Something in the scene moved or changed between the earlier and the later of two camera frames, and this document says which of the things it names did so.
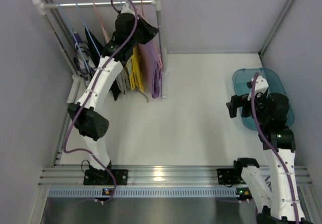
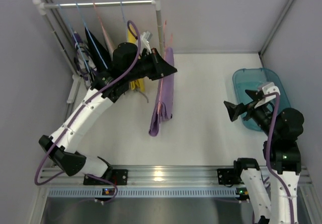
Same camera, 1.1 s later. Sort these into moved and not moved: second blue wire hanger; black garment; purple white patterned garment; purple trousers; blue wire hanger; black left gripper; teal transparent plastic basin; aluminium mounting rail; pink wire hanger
Moved: pink wire hanger; black left gripper; purple trousers
Not moved: black garment; second blue wire hanger; purple white patterned garment; blue wire hanger; aluminium mounting rail; teal transparent plastic basin
